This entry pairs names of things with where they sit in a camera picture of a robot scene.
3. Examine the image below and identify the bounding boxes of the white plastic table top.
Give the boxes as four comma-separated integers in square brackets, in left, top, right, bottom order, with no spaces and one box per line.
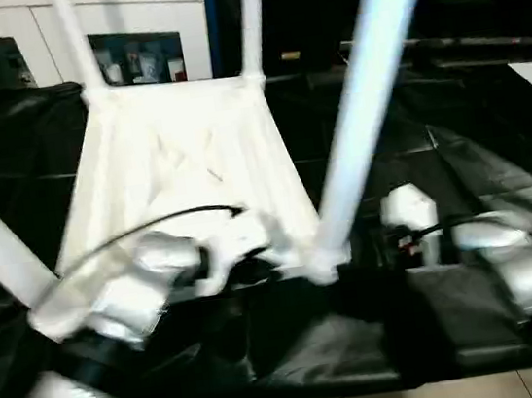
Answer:
[0,54,360,347]

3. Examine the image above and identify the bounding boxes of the dark metal rod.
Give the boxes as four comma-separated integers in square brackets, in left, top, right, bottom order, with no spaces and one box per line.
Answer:
[337,14,532,88]

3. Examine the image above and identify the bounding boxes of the small white blue box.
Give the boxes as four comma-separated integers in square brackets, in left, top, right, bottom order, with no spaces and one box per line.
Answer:
[136,51,162,84]

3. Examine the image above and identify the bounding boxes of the white glass door cabinet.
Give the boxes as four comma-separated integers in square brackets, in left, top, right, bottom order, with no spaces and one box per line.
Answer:
[0,0,221,108]

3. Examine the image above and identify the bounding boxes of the black left camera cable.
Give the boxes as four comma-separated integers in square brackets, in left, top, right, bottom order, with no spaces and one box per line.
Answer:
[18,199,257,310]

